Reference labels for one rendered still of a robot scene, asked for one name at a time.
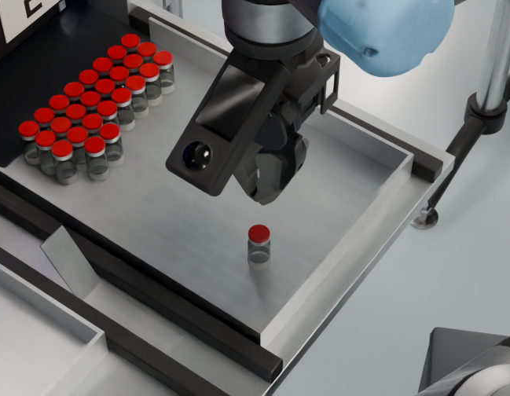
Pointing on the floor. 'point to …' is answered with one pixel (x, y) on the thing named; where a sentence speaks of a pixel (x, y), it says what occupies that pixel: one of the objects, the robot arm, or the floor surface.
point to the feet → (475, 116)
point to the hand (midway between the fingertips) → (255, 197)
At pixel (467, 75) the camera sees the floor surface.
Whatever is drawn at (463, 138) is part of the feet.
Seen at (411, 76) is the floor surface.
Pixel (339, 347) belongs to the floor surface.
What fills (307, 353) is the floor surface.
